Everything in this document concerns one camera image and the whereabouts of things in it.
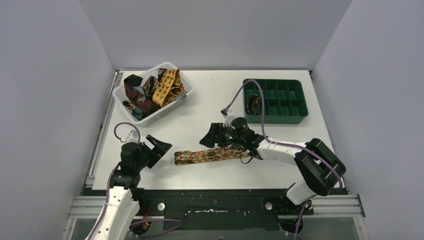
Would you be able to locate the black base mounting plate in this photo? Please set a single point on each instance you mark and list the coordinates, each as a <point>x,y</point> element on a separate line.
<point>265,209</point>

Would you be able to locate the yellow patterned tie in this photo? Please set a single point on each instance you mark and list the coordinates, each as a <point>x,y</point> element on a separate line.
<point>169,88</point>

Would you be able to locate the aluminium rail frame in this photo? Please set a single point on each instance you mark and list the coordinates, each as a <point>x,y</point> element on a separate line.
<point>332,206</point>

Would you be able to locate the rolled dark patterned tie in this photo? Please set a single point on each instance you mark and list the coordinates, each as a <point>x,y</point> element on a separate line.
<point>252,105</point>

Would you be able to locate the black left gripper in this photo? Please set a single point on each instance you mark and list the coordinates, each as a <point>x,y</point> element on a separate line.
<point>149,151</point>

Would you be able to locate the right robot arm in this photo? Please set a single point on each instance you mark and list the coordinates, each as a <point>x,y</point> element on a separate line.
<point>320,168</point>

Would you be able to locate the beige paisley patterned tie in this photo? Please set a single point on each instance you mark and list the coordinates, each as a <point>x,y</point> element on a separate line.
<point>210,155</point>

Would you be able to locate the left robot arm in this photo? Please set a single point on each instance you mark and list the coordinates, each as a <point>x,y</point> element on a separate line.
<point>120,207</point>

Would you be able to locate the dark red patterned tie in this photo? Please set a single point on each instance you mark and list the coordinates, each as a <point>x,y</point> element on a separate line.
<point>133,86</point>

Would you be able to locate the dark brown patterned tie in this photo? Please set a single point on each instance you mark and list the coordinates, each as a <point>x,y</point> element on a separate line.
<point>153,82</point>

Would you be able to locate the green divided plastic tray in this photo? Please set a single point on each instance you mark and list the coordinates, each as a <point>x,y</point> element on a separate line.
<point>284,101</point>

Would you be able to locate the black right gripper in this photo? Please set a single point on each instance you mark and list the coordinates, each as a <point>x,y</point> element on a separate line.
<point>214,135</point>

